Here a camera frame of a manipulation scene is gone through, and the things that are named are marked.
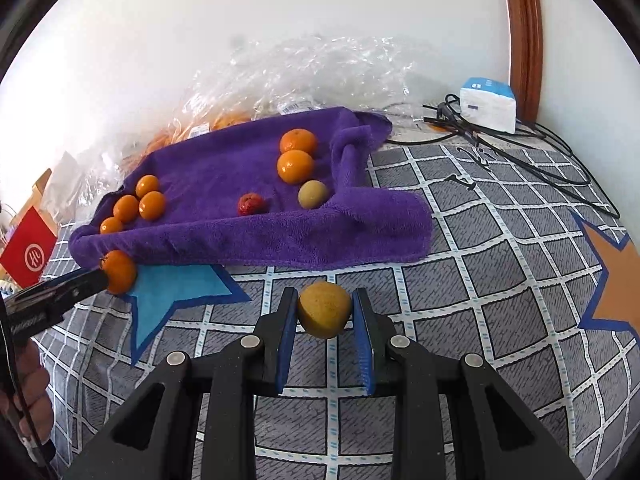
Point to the orange star patch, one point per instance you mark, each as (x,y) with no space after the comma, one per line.
(617,285)

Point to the clear crumpled plastic bag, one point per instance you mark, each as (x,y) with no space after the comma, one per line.
(325,65)

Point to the large orange with stem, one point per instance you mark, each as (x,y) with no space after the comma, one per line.
(121,272)

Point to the small red fruit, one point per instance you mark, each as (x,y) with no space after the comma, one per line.
(250,204)

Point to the yellow-green round fruit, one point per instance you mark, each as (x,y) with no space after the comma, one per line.
(313,194)
(325,310)

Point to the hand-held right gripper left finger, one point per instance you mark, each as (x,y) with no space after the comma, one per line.
(287,335)

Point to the person's left hand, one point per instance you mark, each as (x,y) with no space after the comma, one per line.
(35,390)

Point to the small orange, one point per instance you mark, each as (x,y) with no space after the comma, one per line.
(152,205)
(111,226)
(147,185)
(125,208)

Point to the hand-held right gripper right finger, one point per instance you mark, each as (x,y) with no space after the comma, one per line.
(364,340)

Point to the blue star patch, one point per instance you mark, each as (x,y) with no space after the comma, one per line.
(165,295)

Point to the red box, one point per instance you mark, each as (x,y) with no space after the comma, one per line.
(27,255)

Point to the bagged orange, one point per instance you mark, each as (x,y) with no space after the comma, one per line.
(160,142)
(227,122)

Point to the grey checked bed sheet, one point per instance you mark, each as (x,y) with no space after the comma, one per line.
(475,310)

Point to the purple towel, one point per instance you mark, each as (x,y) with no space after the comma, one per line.
(210,170)

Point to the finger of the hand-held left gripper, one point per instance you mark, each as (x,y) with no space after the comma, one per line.
(82,282)

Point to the white and blue box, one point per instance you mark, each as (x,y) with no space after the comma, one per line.
(487,105)

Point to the wooden door frame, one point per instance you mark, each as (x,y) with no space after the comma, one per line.
(522,35)

